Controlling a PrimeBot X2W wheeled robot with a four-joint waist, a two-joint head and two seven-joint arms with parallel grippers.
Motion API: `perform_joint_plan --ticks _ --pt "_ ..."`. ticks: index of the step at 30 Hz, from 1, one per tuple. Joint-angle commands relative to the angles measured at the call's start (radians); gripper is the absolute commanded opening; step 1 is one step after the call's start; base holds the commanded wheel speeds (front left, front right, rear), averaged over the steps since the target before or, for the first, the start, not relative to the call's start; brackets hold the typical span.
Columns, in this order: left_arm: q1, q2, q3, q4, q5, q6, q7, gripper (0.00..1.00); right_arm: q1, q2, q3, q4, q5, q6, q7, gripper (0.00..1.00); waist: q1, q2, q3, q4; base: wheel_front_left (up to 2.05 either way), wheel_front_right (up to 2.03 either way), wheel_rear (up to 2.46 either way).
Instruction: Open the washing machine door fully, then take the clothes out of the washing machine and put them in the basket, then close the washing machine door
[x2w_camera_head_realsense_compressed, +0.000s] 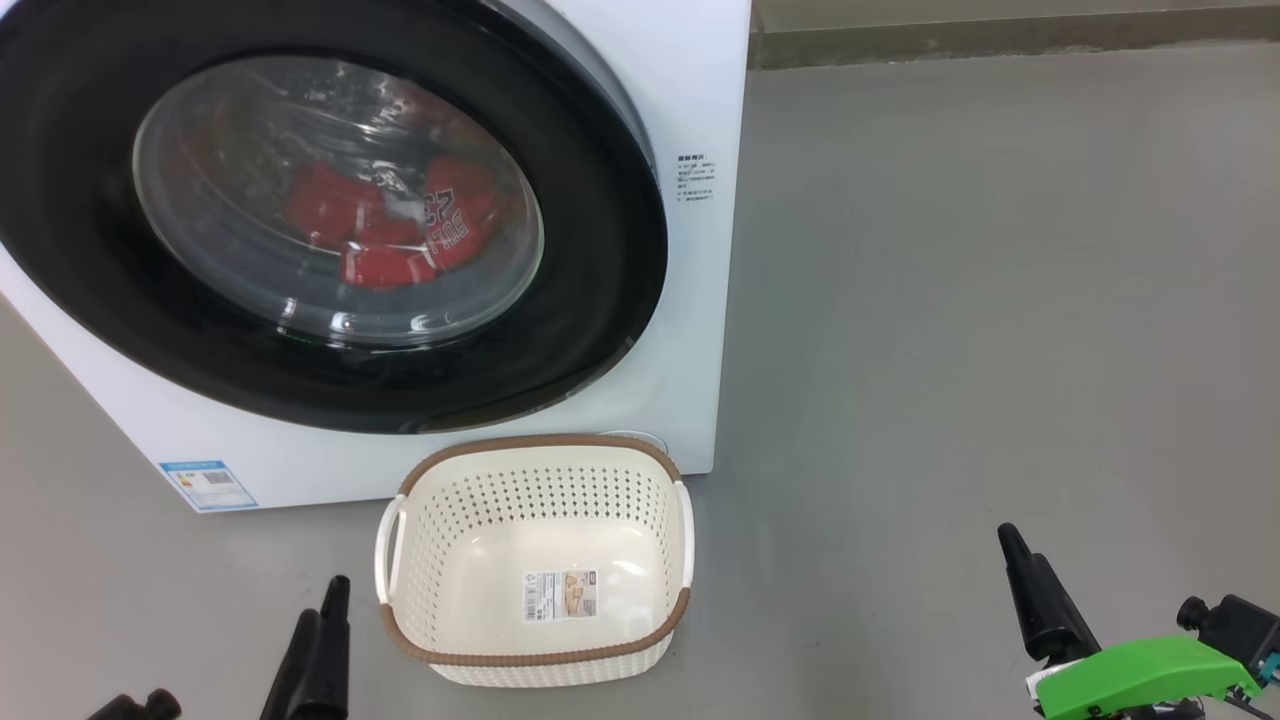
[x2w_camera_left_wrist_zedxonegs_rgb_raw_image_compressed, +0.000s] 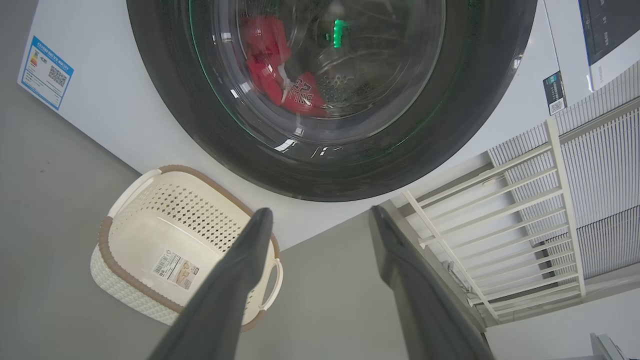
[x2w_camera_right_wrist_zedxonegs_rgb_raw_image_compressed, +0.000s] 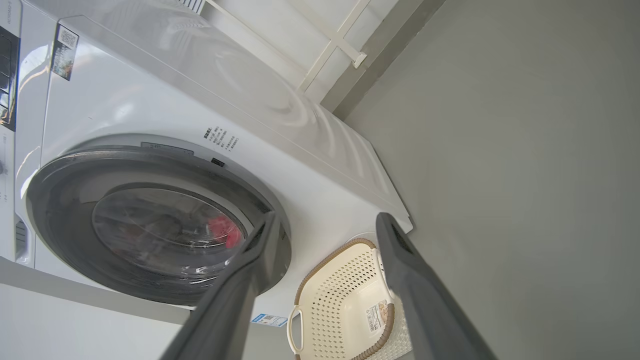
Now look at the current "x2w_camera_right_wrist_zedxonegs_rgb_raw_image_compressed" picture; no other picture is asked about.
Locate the printed product label sticker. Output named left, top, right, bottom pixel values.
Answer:
left=366, top=300, right=391, bottom=333

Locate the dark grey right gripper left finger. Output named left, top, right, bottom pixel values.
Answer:
left=160, top=211, right=282, bottom=360

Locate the cream perforated laundry basket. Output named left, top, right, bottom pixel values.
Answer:
left=286, top=238, right=413, bottom=360

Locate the blue energy label sticker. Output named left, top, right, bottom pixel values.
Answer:
left=251, top=313, right=288, bottom=328

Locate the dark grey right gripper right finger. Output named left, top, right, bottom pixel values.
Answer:
left=375, top=212, right=498, bottom=360

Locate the dark grey glass washer door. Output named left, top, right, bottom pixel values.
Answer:
left=26, top=145, right=292, bottom=306

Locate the white front-load washing machine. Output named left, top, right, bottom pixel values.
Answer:
left=0, top=0, right=414, bottom=328

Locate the white window frame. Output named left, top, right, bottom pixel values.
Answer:
left=205, top=0, right=371, bottom=93

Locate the red and white jersey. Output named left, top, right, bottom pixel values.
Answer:
left=209, top=215, right=243, bottom=249

